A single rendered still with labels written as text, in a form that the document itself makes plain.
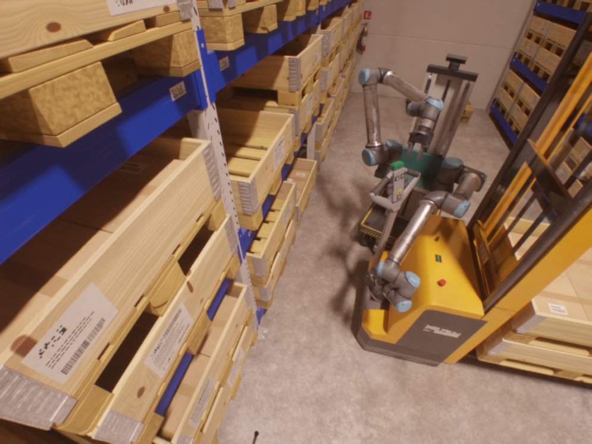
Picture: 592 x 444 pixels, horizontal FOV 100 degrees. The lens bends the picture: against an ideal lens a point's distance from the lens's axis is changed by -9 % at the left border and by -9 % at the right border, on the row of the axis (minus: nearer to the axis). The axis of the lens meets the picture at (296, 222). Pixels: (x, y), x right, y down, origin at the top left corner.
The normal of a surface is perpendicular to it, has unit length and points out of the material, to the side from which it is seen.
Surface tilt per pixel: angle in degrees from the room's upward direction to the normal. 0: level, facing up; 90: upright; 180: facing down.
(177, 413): 0
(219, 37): 90
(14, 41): 90
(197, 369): 0
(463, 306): 0
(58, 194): 90
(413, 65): 90
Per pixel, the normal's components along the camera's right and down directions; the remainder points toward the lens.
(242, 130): -0.26, 0.68
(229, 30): 0.49, 0.61
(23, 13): 0.96, 0.19
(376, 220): 0.00, -0.71
